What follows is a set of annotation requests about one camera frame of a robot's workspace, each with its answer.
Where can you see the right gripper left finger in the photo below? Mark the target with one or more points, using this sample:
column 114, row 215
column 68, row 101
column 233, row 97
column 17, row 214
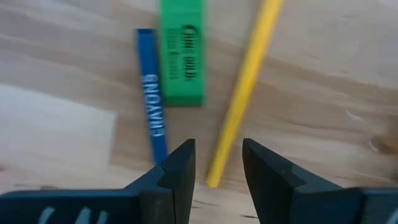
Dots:
column 168, row 193

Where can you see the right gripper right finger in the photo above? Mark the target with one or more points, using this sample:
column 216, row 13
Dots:
column 280, row 193

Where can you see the green eraser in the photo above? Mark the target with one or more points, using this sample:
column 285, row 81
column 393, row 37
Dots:
column 182, row 84

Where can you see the yellow pencil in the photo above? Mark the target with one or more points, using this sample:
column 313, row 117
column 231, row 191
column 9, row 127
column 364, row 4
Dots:
column 245, row 84

